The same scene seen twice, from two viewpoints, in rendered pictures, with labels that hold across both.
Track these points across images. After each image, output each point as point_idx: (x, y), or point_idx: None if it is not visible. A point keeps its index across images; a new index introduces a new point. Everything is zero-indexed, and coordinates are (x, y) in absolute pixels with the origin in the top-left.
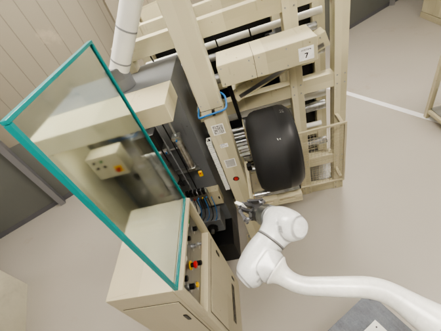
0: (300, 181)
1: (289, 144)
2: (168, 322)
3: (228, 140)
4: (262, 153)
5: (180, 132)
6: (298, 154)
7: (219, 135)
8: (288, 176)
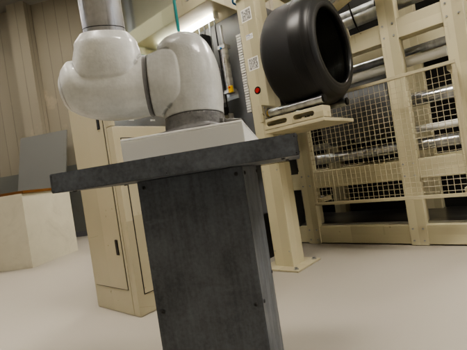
0: (302, 57)
1: (294, 4)
2: (86, 135)
3: (254, 29)
4: (267, 19)
5: (235, 55)
6: (300, 12)
7: (246, 23)
8: (285, 42)
